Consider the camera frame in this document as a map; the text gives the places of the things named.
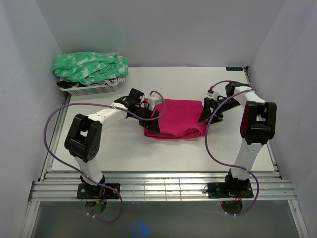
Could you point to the aluminium front rail frame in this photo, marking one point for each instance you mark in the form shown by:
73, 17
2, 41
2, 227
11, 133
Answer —
164, 205

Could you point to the white plastic basket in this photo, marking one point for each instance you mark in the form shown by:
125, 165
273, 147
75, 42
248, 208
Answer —
86, 90

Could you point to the black white clothes in basket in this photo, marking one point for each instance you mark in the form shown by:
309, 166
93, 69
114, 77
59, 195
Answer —
111, 81

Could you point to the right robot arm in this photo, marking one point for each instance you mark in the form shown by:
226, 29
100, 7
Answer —
256, 129

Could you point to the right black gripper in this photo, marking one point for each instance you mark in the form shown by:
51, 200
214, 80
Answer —
206, 113

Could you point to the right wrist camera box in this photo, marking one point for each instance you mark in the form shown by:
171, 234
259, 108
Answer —
212, 93

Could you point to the green white patterned garment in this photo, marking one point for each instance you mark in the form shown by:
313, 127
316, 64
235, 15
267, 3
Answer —
89, 67

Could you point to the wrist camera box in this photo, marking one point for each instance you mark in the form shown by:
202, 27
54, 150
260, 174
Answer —
212, 93
153, 101

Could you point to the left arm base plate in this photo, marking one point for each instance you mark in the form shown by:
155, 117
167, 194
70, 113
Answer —
87, 191

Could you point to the pink trousers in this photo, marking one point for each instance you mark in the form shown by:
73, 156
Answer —
180, 121

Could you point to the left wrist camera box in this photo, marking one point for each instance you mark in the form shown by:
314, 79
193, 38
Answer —
153, 101

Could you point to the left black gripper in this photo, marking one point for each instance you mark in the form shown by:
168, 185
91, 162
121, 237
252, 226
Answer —
150, 125

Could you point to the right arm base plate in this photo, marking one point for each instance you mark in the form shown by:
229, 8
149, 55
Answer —
219, 190

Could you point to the blue table label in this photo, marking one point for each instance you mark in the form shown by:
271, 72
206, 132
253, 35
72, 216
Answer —
234, 69

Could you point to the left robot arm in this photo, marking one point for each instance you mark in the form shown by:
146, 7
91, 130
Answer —
83, 140

